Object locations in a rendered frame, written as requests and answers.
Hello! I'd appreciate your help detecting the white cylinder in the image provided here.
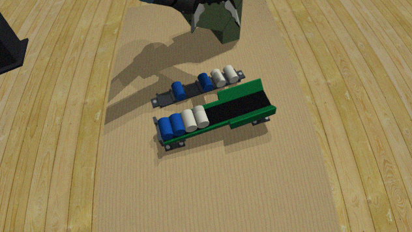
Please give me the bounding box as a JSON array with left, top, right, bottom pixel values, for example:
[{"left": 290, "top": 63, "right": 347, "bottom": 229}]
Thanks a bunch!
[
  {"left": 211, "top": 69, "right": 226, "bottom": 87},
  {"left": 181, "top": 109, "right": 198, "bottom": 132},
  {"left": 192, "top": 106, "right": 209, "bottom": 128},
  {"left": 223, "top": 65, "right": 239, "bottom": 83}
]

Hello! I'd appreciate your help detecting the dark grey slotted rack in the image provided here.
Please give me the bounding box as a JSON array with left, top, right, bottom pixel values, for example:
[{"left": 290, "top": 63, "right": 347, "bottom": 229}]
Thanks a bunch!
[{"left": 158, "top": 74, "right": 233, "bottom": 107}]

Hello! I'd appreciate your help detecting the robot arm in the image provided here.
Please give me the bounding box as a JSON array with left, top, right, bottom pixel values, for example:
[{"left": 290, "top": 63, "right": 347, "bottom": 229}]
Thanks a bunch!
[{"left": 140, "top": 0, "right": 195, "bottom": 14}]

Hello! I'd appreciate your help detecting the blue plastic bar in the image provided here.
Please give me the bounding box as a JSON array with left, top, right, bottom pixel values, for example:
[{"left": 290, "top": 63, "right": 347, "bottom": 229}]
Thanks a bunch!
[
  {"left": 158, "top": 117, "right": 174, "bottom": 140},
  {"left": 169, "top": 113, "right": 186, "bottom": 136},
  {"left": 171, "top": 81, "right": 186, "bottom": 101},
  {"left": 198, "top": 73, "right": 213, "bottom": 92}
]

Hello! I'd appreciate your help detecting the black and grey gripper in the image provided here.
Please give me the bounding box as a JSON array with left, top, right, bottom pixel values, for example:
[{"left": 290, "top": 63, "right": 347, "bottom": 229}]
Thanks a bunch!
[{"left": 191, "top": 0, "right": 240, "bottom": 33}]

